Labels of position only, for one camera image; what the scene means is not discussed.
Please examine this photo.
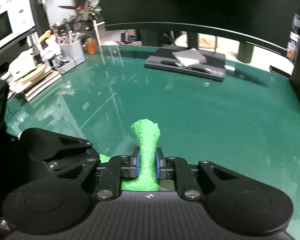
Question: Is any black curved monitor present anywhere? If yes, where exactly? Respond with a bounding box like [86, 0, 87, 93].
[100, 0, 300, 55]

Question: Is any black pen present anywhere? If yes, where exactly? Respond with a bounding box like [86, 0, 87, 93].
[160, 60, 216, 73]

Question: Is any grey desk organizer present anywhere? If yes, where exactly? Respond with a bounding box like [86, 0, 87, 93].
[57, 40, 85, 75]

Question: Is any potted plant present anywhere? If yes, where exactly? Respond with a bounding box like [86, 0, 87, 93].
[58, 0, 103, 38]

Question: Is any orange jar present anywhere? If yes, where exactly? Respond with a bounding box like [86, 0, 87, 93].
[85, 38, 97, 55]

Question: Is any grey notepad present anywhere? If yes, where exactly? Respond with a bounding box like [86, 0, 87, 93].
[172, 48, 207, 66]

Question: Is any stack of books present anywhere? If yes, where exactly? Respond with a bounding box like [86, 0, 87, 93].
[6, 64, 62, 102]

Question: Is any green cleaning cloth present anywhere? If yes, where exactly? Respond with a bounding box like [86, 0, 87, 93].
[98, 119, 162, 192]

